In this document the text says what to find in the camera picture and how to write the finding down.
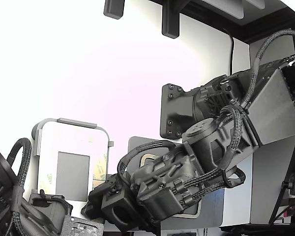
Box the grey metal plate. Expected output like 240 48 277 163
126 136 227 232

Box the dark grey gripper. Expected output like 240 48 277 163
81 144 205 226

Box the light grey panel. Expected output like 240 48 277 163
203 0 245 20

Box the braided arm cable loop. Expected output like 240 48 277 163
245 28 295 111

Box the thin black power cable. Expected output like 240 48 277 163
221 26 236 77

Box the dark grey camera mount device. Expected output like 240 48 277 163
0 147 73 236

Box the dark perforated circuit board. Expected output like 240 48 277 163
60 215 106 236

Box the black overhead frame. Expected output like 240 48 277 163
149 0 295 42

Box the white panel with grey window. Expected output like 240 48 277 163
38 120 110 209

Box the long black bracket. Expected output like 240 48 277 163
161 0 180 39

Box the black braided cable loop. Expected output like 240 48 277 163
6 137 32 197

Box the tan 3M protective film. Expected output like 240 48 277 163
89 134 109 190

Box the short black bracket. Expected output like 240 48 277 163
103 0 125 19

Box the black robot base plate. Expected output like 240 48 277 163
159 83 196 140

